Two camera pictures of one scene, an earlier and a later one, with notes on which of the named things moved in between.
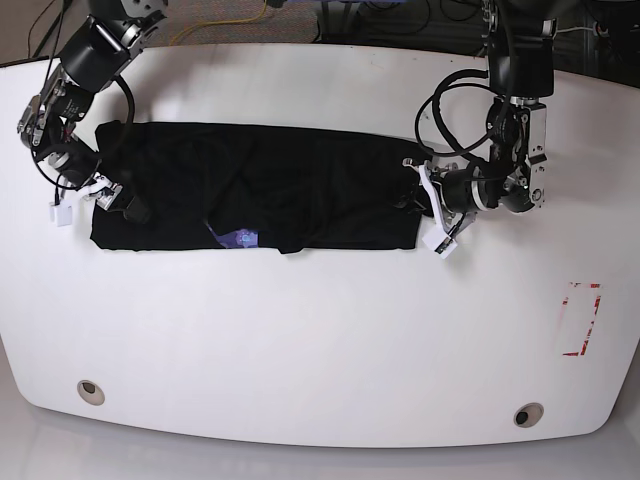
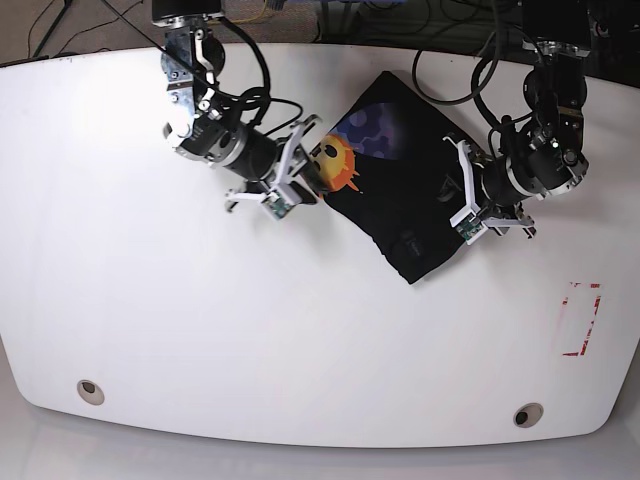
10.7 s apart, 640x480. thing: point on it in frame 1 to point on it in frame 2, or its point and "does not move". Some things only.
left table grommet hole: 90,392 does not move
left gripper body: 82,176 to 278,193
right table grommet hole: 528,415 does not move
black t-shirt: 216,186 to 392,163
